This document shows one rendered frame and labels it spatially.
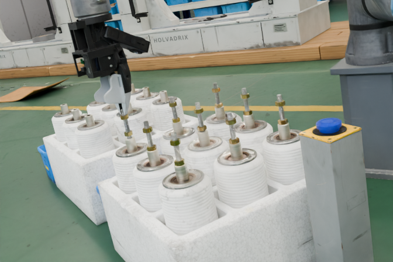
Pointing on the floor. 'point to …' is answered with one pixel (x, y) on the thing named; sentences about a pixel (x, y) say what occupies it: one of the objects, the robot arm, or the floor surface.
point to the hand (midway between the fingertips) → (125, 107)
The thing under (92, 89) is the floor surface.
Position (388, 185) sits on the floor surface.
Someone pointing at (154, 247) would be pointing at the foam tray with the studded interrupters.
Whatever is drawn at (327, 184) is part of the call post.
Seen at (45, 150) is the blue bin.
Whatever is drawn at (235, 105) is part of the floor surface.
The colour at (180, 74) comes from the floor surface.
